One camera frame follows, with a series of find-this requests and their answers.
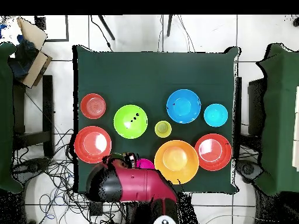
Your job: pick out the small magenta plastic bowl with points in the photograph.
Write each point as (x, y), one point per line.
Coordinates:
(144, 164)

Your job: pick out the large orange plastic bowl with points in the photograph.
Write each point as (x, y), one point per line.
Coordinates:
(176, 162)

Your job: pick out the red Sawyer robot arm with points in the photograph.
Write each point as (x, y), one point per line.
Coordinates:
(140, 184)

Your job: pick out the white box stack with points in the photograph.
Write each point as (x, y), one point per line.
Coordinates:
(296, 130)

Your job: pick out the yellow plastic cup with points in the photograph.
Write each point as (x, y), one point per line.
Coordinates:
(163, 129)

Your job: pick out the green plastic bowl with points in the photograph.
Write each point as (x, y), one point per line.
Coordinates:
(127, 127)

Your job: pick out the large blue plastic bowl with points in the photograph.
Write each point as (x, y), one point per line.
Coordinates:
(183, 106)

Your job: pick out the dark green tablecloth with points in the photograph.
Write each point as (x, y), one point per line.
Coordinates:
(140, 74)

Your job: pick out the small orange-red plastic bowl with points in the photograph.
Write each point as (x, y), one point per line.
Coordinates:
(93, 106)

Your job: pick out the large red plastic bowl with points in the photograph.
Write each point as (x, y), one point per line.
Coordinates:
(213, 152)
(92, 144)

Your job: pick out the small cyan plastic bowl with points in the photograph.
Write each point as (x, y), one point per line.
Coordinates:
(215, 115)

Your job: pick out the black tripod leg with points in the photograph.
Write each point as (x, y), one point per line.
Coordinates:
(169, 25)
(106, 27)

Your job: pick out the black stool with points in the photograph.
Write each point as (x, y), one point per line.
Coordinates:
(48, 105)

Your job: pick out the cardboard box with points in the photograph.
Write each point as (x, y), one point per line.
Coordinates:
(35, 67)

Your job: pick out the green cloth covered side table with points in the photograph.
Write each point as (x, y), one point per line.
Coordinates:
(5, 116)
(280, 116)

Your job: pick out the dark blue cloth bag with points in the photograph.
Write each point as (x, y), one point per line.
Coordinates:
(23, 58)

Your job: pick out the black pedestal foot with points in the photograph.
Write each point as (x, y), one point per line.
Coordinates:
(30, 165)
(247, 169)

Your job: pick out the black floor frame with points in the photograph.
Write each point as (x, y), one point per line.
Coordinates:
(67, 30)

